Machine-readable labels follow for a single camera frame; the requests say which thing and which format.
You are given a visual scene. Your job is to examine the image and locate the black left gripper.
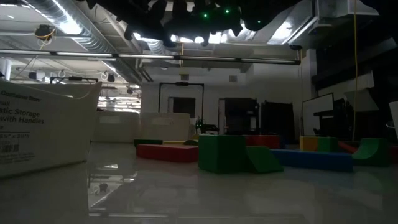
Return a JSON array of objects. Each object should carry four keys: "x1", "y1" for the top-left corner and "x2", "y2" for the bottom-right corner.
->
[{"x1": 86, "y1": 0, "x2": 178, "y2": 49}]

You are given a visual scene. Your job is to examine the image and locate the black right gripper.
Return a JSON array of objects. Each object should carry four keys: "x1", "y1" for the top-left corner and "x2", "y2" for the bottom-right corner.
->
[{"x1": 169, "y1": 0, "x2": 299, "y2": 48}]

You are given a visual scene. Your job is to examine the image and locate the green cube block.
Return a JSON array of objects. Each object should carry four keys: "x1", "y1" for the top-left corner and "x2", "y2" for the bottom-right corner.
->
[{"x1": 198, "y1": 134, "x2": 247, "y2": 174}]

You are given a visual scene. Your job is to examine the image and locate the long horizontal ceiling pipe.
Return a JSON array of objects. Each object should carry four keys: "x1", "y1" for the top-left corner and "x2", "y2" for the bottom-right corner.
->
[{"x1": 0, "y1": 49, "x2": 302, "y2": 66}]

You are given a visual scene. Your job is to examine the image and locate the dark cabinet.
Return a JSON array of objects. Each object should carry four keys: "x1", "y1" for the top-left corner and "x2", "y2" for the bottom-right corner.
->
[
  {"x1": 223, "y1": 97, "x2": 259, "y2": 136},
  {"x1": 260, "y1": 101, "x2": 296, "y2": 144}
]

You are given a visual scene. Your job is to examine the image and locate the white plastic storage bin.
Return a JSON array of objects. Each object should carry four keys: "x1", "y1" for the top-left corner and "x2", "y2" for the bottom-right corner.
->
[
  {"x1": 0, "y1": 80, "x2": 103, "y2": 179},
  {"x1": 91, "y1": 111, "x2": 141, "y2": 144},
  {"x1": 139, "y1": 111, "x2": 191, "y2": 141},
  {"x1": 389, "y1": 101, "x2": 398, "y2": 138}
]

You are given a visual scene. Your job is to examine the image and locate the black ceiling device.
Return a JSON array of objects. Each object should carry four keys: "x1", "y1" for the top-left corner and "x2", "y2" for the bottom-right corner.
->
[{"x1": 34, "y1": 24, "x2": 56, "y2": 42}]

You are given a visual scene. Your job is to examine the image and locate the green square block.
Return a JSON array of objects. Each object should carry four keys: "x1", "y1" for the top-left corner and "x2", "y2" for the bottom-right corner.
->
[{"x1": 133, "y1": 138, "x2": 164, "y2": 147}]

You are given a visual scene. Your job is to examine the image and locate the yellow flat block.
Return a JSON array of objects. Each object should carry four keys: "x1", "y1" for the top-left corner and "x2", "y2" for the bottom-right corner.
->
[{"x1": 162, "y1": 139, "x2": 200, "y2": 146}]

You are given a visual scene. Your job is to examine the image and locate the whiteboard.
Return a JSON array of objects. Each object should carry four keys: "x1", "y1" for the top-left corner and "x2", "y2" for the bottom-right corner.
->
[{"x1": 302, "y1": 92, "x2": 335, "y2": 137}]

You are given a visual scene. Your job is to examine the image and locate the red flat block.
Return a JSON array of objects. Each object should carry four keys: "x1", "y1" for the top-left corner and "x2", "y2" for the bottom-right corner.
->
[{"x1": 136, "y1": 144, "x2": 200, "y2": 164}]

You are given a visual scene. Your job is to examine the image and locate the green triangular block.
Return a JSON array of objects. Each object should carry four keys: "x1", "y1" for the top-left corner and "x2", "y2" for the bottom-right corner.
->
[{"x1": 245, "y1": 145, "x2": 284, "y2": 174}]

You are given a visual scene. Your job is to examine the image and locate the white column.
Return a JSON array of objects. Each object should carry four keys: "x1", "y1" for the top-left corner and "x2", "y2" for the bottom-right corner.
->
[{"x1": 0, "y1": 58, "x2": 12, "y2": 82}]

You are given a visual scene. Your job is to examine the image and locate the blue long rectangular block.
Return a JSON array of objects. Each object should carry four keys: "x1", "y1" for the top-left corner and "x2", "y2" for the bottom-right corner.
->
[{"x1": 269, "y1": 149, "x2": 354, "y2": 174}]

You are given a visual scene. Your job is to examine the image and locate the white tilted panel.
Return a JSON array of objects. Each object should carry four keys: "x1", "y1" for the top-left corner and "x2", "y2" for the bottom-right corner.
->
[{"x1": 343, "y1": 88, "x2": 379, "y2": 113}]

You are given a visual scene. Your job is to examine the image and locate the green arch block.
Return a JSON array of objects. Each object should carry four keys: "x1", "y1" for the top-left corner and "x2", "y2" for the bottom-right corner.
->
[{"x1": 351, "y1": 138, "x2": 390, "y2": 167}]

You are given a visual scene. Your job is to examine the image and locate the long spiral ceiling duct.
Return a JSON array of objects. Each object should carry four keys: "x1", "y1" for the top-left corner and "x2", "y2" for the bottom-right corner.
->
[{"x1": 24, "y1": 0, "x2": 142, "y2": 83}]

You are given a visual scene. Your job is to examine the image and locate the black gantry frame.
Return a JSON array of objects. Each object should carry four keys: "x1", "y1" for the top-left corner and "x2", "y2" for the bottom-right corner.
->
[{"x1": 158, "y1": 82, "x2": 205, "y2": 125}]

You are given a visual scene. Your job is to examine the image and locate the rectangular metal ceiling duct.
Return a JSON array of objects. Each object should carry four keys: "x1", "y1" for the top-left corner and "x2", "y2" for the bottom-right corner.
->
[{"x1": 242, "y1": 0, "x2": 320, "y2": 46}]

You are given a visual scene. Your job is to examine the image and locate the white rectangular duct box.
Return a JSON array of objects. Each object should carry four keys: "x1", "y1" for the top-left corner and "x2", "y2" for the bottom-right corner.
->
[{"x1": 317, "y1": 0, "x2": 382, "y2": 18}]

